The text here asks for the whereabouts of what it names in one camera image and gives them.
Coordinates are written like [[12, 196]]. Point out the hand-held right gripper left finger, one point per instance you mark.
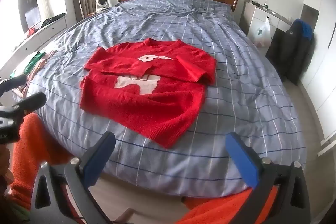
[[101, 158]]

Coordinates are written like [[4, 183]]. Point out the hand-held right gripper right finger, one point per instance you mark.
[[242, 158]]

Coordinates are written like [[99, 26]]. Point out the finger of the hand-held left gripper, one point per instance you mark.
[[14, 81], [31, 102]]

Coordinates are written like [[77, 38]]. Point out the red knit sweater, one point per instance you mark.
[[147, 108]]

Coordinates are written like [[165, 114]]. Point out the person's left forearm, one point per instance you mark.
[[31, 158]]

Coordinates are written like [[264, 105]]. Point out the black clothes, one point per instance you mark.
[[52, 19]]

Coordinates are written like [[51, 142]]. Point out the green garment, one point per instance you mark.
[[32, 62]]

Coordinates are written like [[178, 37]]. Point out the pink garment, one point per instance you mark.
[[42, 62]]

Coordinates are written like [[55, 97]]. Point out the bed with grey plaid blanket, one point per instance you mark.
[[236, 108]]

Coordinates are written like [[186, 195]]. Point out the person's orange fleece clothing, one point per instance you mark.
[[236, 209]]

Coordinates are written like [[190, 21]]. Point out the red cloth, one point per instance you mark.
[[32, 31]]

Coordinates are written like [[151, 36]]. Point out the white window cabinet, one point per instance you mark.
[[50, 32]]

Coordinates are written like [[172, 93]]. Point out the window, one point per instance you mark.
[[23, 1]]

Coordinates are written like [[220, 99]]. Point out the white round fan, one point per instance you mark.
[[102, 3]]

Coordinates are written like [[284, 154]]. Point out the white plastic bag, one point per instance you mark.
[[262, 33]]

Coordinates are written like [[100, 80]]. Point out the white wardrobe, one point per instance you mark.
[[324, 56]]

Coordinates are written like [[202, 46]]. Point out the white nightstand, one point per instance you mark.
[[258, 16]]

